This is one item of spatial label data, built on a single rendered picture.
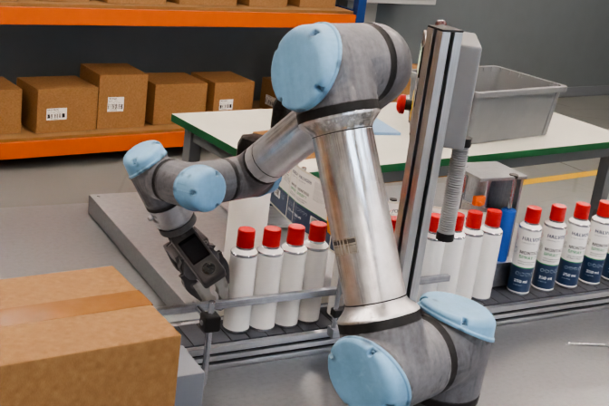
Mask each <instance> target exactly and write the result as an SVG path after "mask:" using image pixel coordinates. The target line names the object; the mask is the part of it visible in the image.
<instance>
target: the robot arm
mask: <svg viewBox="0 0 609 406"><path fill-rule="evenodd" d="M411 70H412V59H411V51H410V49H409V46H408V45H407V44H406V42H405V41H404V39H403V38H402V37H401V35H400V34H399V33H398V32H396V31H395V30H393V29H392V28H390V27H389V26H387V25H385V24H378V23H347V24H330V23H327V22H318V23H314V24H303V25H299V26H297V27H295V28H294V29H292V30H291V31H289V32H288V33H287V34H286V35H285V36H284V37H283V39H282V40H281V41H280V43H279V45H278V49H277V50H276V51H275V54H274V57H273V61H272V67H271V81H272V86H273V89H274V92H275V96H276V98H277V99H278V100H279V101H281V102H282V105H283V106H285V107H286V108H287V109H289V110H291V112H290V113H289V114H287V115H286V116H285V117H284V118H283V119H282V120H281V121H280V122H278V123H277V124H276V125H275V126H274V127H273V128H271V129H270V130H269V131H268V132H267V133H265V134H264V135H263V136H262V137H261V138H259V139H258V140H257V141H256V142H254V143H253V144H252V145H251V146H249V147H248V148H247V149H246V150H244V151H243V152H242V153H241V154H239V155H238V156H235V157H230V158H224V159H212V160H204V161H198V162H186V161H182V160H178V159H173V158H170V157H169V156H168V154H167V151H166V150H164V148H163V146H162V144H161V143H160V142H159V141H157V140H146V141H143V142H141V143H139V144H137V145H135V146H134V147H132V148H131V149H130V150H128V151H127V153H126V154H125V156H124V158H123V164H124V167H125V169H126V170H127V172H128V174H129V179H130V180H131V181H132V183H133V185H134V187H135V189H136V190H137V192H138V194H139V195H140V198H141V200H142V202H143V204H144V206H145V208H146V209H147V210H148V212H149V213H150V216H148V220H149V221H151V220H153V222H154V224H155V226H156V228H157V229H158V230H159V232H160V234H161V235H162V236H163V237H167V238H168V239H169V242H168V243H166V244H165V245H163V247H164V249H165V250H166V252H167V254H168V256H169V259H170V261H171V263H172V265H173V266H174V267H175V268H176V269H177V270H178V271H179V272H180V275H179V277H180V278H181V283H182V284H183V286H184V288H185V289H186V290H187V291H188V292H189V293H190V294H191V295H193V296H194V297H195V298H197V299H198V300H199V301H200V302H205V301H209V300H216V297H215V296H214V295H213V294H212V293H210V287H211V286H212V285H215V287H216V290H215V291H216V292H217V294H218V300H220V299H228V291H229V266H228V263H227V260H226V259H225V258H224V257H223V255H222V252H221V251H220V250H218V251H216V250H215V249H214V248H215V245H214V244H213V243H209V242H208V238H207V237H206V236H205V235H204V234H203V233H202V232H201V231H199V230H198V229H197V228H196V227H195V226H194V225H195V223H196V221H197V216H196V214H195V212H194V211H200V212H209V211H212V210H214V209H215V208H216V207H217V206H219V205H220V204H221V203H222V202H228V201H232V200H238V199H242V198H258V197H262V196H264V195H266V194H269V193H272V192H274V191H276V190H277V189H278V187H279V184H280V182H281V181H282V176H284V175H285V174H286V173H287V172H288V171H289V170H290V169H292V168H293V167H295V166H296V165H297V164H299V163H300V162H301V161H303V160H304V159H306V158H307V157H308V156H310V155H311V154H312V153H314V154H315V158H316V163H317V168H318V172H319V177H320V181H321V186H322V191H323V195H324V204H325V208H326V213H327V217H328V222H329V227H330V232H331V237H332V241H333V250H334V254H335V259H336V264H337V268H338V273H339V277H340V282H341V287H342V291H343V300H344V304H345V308H344V310H343V313H342V314H341V316H340V317H339V319H338V320H337V324H338V329H339V334H340V339H339V340H338V341H337V342H336V343H335V344H334V345H333V347H332V349H331V353H330V354H329V356H328V371H329V375H330V379H331V382H332V384H333V387H334V388H335V390H336V392H337V394H338V395H339V397H340V398H341V399H342V400H343V402H344V403H347V404H348V405H349V406H478V402H479V395H480V391H481V387H482V383H483V380H484V376H485V372H486V369H487V365H488V358H489V354H490V350H491V346H492V343H494V341H495V338H494V333H495V329H496V320H495V318H494V316H493V314H492V313H491V312H490V311H489V310H488V309H487V308H486V307H484V306H483V305H481V304H479V303H477V302H475V301H472V300H470V299H468V298H466V297H463V296H460V295H454V294H451V293H446V292H438V291H433V292H427V293H425V294H423V295H422V296H421V297H420V301H419V302H418V303H417V304H416V303H415V302H414V301H412V300H411V299H410V298H409V297H408V296H407V295H406V291H405V286H404V282H403V277H402V272H401V264H400V259H399V255H398V250H397V246H396V241H395V236H394V232H393V227H392V219H391V214H390V210H389V205H388V200H387V196H386V191H385V187H384V182H383V177H382V169H381V164H380V160H379V155H378V150H377V146H376V141H375V137H374V132H373V127H372V126H373V123H374V121H375V120H376V118H377V117H378V115H379V114H380V112H381V109H383V108H384V107H385V106H387V105H388V104H389V103H390V102H392V101H393V100H394V99H395V98H397V97H398V96H399V95H400V94H401V93H402V91H403V90H404V89H405V87H406V86H407V84H408V82H409V79H410V77H411ZM193 226H194V227H193ZM169 244H171V245H169Z"/></svg>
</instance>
